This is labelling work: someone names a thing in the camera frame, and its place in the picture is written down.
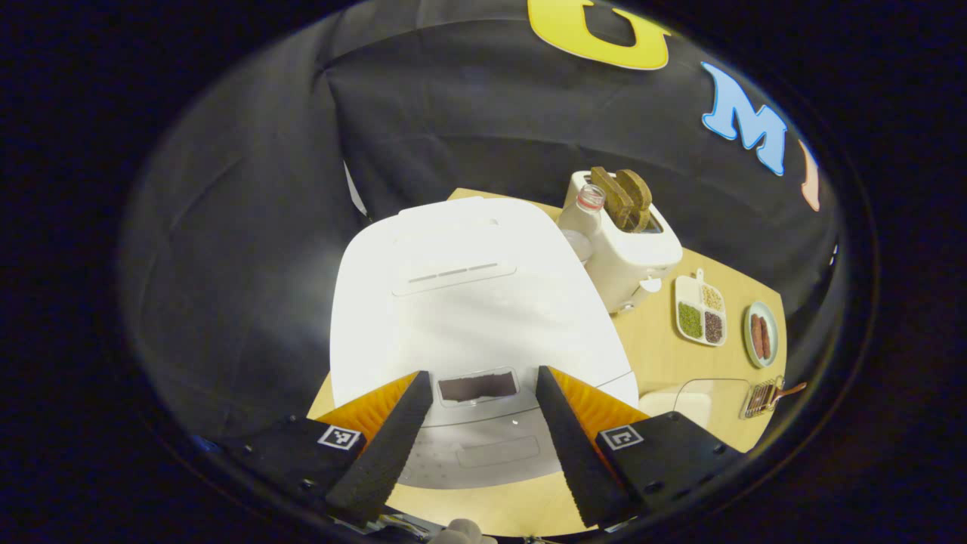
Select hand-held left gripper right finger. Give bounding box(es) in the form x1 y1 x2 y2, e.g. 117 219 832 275
535 366 745 528

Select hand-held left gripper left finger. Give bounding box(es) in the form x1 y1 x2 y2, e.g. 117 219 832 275
219 370 434 527

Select white rice cooker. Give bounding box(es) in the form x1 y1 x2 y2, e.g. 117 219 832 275
329 196 641 490

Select clear glass dish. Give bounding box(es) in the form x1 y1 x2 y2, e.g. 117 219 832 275
638 378 756 428

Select white divided bean plate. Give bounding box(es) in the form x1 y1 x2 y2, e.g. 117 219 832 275
675 268 728 347

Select cream toaster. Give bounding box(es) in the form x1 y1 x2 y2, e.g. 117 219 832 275
563 170 684 314

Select pale green round plate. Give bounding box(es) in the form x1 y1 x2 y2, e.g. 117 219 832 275
743 301 779 369

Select clear plastic water bottle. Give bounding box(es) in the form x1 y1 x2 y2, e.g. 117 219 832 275
558 184 607 265

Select brown bread slice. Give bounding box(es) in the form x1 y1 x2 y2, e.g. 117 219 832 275
590 166 634 230
616 169 653 233

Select black backdrop cloth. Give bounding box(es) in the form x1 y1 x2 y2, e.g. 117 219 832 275
121 0 843 454

